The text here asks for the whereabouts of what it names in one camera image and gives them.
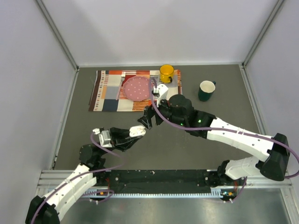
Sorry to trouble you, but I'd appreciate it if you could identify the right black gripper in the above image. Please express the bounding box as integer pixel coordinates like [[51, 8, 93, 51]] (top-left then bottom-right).
[[138, 94, 187, 130]]

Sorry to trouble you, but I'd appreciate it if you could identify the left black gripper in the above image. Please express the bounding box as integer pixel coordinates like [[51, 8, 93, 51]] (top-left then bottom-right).
[[100, 127, 142, 156]]

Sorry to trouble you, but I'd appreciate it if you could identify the white oval charging case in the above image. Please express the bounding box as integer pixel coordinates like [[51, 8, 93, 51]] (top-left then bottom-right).
[[129, 125, 146, 138]]

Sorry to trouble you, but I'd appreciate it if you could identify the dark green white mug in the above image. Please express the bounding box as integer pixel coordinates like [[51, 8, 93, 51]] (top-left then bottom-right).
[[198, 80, 216, 102]]

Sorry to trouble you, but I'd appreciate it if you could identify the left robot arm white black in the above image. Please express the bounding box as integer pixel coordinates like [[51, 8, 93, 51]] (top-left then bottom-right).
[[25, 125, 146, 224]]

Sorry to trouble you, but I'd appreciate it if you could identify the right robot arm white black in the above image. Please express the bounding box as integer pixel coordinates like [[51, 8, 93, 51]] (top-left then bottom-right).
[[138, 95, 290, 185]]

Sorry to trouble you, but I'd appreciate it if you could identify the pink dotted plate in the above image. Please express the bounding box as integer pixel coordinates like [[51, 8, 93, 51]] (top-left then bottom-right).
[[123, 76, 150, 102]]

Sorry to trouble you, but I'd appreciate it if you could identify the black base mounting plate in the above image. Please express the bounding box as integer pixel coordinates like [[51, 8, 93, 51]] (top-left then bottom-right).
[[105, 169, 222, 194]]

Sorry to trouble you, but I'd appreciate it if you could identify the colourful checked placemat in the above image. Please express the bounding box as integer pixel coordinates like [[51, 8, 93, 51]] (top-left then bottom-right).
[[88, 69, 184, 113]]

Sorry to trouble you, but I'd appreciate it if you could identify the grey fork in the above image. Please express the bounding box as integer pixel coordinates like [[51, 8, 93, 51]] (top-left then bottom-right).
[[116, 71, 126, 100]]

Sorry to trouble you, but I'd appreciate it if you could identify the yellow glass mug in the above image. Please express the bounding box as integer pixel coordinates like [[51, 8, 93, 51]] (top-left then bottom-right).
[[159, 64, 174, 84]]

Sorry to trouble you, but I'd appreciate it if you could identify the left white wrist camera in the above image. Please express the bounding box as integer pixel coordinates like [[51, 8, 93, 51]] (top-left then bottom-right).
[[90, 128, 113, 148]]

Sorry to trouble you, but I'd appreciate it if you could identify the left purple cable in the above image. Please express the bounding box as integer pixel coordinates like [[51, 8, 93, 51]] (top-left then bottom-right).
[[30, 132, 128, 224]]

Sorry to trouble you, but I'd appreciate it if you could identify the white slotted cable duct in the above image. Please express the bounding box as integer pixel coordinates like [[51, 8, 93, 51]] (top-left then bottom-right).
[[81, 189, 223, 199]]

